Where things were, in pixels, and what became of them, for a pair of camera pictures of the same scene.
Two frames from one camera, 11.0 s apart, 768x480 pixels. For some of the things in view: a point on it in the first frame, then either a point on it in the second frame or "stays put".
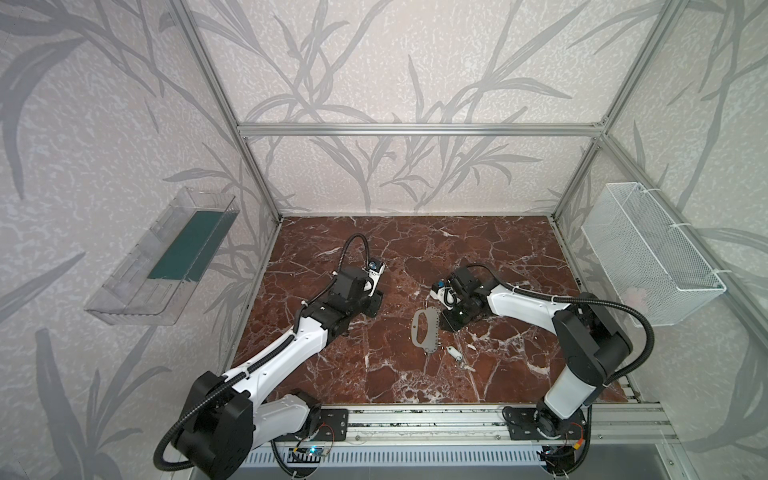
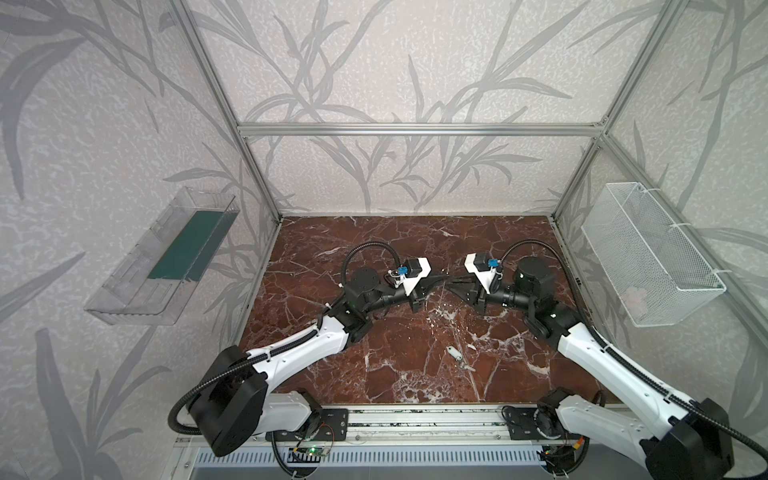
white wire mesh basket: [651, 264] stays put
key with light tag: [456, 354] stays put
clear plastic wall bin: [156, 281] stays put
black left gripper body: [372, 300] → [414, 294]
